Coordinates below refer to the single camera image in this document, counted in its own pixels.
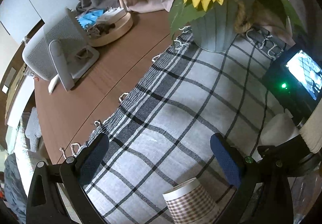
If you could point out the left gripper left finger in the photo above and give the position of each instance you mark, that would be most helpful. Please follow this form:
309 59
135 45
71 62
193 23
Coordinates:
45 204

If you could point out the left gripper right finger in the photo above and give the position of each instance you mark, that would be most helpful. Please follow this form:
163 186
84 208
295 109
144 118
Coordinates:
274 204

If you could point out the light blue ribbed vase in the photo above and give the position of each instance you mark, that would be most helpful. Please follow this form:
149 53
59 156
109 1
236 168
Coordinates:
214 32

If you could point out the white frosted cup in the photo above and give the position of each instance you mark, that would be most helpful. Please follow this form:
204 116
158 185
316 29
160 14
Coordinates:
277 131

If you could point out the white mesh desk fan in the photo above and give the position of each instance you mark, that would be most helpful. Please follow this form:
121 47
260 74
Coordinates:
60 51

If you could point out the checkered paper cup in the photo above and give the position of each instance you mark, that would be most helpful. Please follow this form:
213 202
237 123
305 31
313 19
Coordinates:
189 202

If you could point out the plaid tablecloth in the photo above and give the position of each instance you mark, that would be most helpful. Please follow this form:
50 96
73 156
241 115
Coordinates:
160 133

